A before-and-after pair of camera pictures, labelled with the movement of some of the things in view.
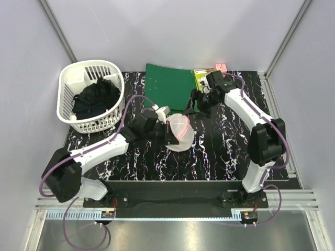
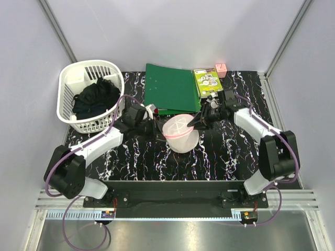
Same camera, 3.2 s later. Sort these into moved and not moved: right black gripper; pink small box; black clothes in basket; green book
Moved: right black gripper
Not moved: black clothes in basket; green book; pink small box
